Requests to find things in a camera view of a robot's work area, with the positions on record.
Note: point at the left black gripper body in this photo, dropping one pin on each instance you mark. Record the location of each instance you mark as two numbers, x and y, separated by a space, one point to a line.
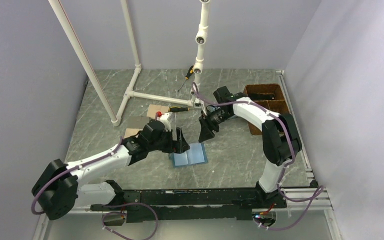
165 143

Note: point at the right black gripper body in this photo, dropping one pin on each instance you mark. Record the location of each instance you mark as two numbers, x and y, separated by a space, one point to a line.
214 119

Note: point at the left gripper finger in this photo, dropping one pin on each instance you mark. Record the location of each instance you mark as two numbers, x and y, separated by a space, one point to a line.
175 144
182 145

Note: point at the teal blue card holder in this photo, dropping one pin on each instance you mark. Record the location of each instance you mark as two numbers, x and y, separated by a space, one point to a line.
194 156

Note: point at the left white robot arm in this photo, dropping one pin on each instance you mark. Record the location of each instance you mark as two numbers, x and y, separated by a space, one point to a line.
64 186

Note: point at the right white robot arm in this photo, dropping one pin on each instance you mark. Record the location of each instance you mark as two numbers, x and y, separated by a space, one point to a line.
280 139

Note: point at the beige card holder lower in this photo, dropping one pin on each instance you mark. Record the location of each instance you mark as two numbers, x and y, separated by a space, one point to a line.
130 132

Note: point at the tan card holder upper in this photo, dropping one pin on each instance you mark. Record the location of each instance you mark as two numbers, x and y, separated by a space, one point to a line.
154 109

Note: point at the black yellow screwdriver near pipe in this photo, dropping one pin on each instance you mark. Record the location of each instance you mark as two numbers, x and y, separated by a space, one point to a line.
178 109

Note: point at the black yellow screwdriver far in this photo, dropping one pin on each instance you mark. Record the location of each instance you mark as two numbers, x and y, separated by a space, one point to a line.
187 76

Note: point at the brown wicker basket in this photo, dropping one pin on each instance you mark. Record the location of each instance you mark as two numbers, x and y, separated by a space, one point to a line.
269 96

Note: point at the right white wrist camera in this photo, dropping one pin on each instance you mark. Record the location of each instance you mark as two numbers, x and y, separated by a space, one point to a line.
199 105

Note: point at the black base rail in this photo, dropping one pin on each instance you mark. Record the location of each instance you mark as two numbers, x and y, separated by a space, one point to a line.
192 204

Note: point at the white PVC pipe frame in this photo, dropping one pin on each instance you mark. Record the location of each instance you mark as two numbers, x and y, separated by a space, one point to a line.
135 34

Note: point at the aluminium frame rail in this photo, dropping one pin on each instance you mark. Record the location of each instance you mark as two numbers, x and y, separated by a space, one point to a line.
299 221

